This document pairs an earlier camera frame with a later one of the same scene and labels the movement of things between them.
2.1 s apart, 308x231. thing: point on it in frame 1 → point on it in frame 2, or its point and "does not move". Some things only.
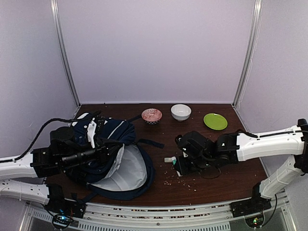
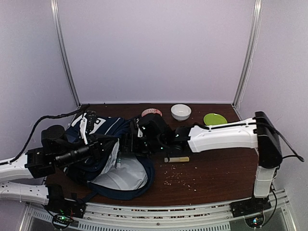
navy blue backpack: x=126 y=174 does not move
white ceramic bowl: x=180 y=112 does not move
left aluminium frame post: x=54 y=6 does not move
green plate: x=215 y=121 does not move
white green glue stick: x=173 y=159 → x=119 y=160
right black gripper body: x=187 y=169 → x=136 y=149
